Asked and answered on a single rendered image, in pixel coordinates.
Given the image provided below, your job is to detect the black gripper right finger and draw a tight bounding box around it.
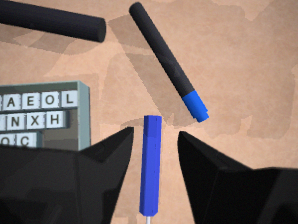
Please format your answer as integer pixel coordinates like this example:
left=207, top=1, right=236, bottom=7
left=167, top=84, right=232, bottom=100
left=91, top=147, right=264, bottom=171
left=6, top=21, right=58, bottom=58
left=177, top=131, right=298, bottom=224

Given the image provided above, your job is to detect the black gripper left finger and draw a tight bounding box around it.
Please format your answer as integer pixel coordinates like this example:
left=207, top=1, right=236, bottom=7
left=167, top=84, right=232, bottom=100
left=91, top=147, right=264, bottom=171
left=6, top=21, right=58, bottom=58
left=0, top=126, right=134, bottom=224

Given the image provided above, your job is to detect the black marker with blue cap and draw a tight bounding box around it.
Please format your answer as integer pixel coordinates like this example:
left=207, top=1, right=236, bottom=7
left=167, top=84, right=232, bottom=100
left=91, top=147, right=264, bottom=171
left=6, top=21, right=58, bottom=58
left=129, top=2, right=209, bottom=123

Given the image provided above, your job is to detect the small grey keyboard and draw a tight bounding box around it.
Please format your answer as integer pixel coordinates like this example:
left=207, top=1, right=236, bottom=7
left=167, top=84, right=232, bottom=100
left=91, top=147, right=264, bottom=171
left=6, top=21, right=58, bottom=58
left=0, top=79, right=91, bottom=151

